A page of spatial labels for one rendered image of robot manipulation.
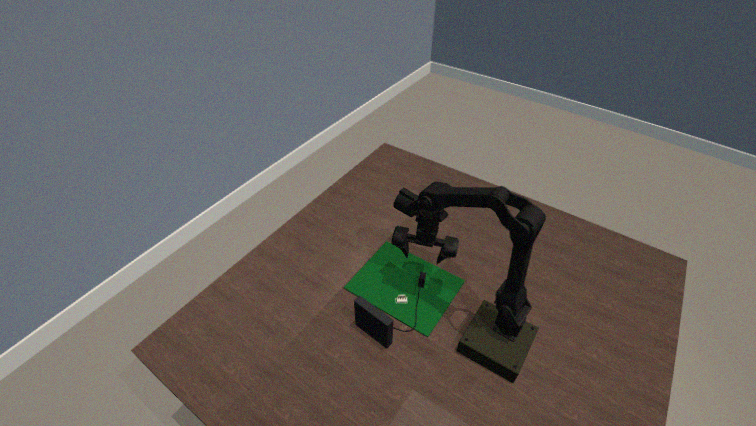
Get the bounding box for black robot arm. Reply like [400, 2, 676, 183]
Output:
[393, 181, 546, 342]

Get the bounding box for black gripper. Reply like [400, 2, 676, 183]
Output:
[391, 225, 459, 264]

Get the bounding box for black cable with plug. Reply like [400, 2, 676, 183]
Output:
[393, 272, 426, 332]

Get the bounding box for green circuit board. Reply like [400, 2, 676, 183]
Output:
[344, 241, 465, 338]

